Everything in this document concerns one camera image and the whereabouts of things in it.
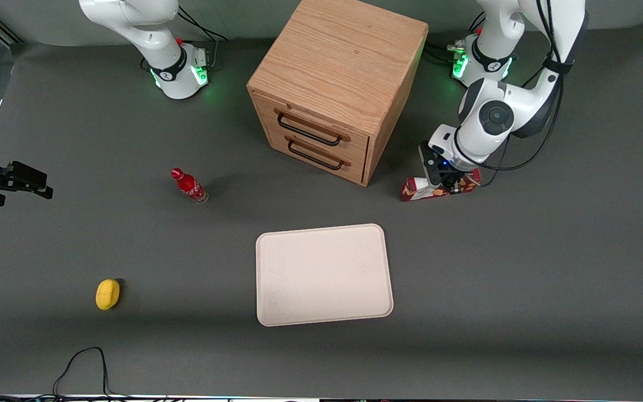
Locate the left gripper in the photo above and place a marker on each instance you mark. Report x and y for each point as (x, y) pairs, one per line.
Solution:
(449, 177)

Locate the red cookie box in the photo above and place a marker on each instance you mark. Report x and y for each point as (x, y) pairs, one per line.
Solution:
(411, 193)

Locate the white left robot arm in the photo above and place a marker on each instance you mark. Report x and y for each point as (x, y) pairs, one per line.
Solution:
(494, 118)

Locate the cream plastic tray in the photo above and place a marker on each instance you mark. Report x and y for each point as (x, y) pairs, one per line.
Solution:
(324, 273)

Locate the yellow lemon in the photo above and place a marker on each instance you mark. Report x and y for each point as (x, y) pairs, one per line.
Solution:
(108, 294)

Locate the wooden drawer cabinet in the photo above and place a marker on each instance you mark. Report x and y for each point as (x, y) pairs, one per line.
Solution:
(338, 61)

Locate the red cola bottle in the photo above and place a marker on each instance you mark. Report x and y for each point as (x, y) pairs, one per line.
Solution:
(189, 185)

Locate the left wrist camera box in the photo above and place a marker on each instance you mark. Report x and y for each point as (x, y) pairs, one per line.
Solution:
(430, 164)

